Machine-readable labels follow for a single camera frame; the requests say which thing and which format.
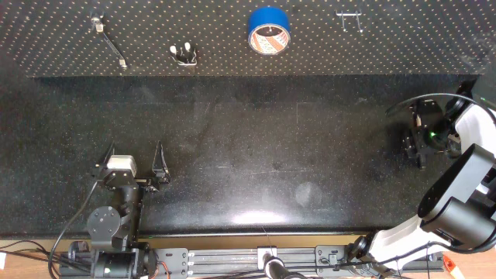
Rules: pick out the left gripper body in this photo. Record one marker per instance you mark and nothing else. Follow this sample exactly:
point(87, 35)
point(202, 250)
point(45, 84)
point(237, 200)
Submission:
point(120, 182)

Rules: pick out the black double hook white tips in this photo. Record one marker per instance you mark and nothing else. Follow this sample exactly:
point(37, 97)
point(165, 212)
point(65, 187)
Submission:
point(184, 56)

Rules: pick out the mounting rail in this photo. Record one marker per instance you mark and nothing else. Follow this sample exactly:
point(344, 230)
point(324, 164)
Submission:
point(224, 259)

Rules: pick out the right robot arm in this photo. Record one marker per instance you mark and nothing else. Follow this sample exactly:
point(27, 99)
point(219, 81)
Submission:
point(476, 128)

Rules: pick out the orange and white object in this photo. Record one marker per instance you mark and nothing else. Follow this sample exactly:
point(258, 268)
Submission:
point(451, 267)

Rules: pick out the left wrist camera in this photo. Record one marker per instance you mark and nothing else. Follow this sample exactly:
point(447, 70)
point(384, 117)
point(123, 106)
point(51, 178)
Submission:
point(122, 164)

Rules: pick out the metal hook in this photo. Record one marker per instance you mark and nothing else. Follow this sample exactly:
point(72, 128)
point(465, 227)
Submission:
point(348, 14)

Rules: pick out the black pegboard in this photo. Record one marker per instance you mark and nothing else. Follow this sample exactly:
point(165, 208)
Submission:
point(217, 38)

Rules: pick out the wrench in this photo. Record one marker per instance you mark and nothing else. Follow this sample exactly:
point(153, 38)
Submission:
point(110, 44)

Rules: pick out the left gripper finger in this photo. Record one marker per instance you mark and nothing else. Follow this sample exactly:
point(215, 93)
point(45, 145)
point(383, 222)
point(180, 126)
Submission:
point(106, 157)
point(160, 166)

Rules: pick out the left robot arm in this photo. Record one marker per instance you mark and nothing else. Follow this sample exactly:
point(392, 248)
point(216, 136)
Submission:
point(102, 224)

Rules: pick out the roll of blue tape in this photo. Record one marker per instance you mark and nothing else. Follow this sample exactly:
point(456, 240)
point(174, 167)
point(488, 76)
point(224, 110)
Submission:
point(267, 19)

